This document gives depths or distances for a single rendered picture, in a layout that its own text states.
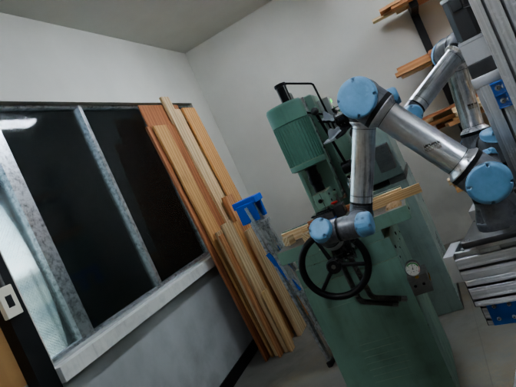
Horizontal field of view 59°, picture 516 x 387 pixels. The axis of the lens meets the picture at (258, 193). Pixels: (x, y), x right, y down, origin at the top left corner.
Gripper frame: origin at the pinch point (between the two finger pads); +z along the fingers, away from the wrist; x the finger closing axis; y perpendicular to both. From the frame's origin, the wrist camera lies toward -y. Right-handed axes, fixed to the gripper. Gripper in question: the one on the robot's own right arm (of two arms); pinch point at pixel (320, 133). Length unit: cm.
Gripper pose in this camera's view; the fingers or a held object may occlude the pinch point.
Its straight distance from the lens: 202.7
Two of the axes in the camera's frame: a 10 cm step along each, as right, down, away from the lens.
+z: -8.7, 3.8, 3.3
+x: 0.7, 7.4, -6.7
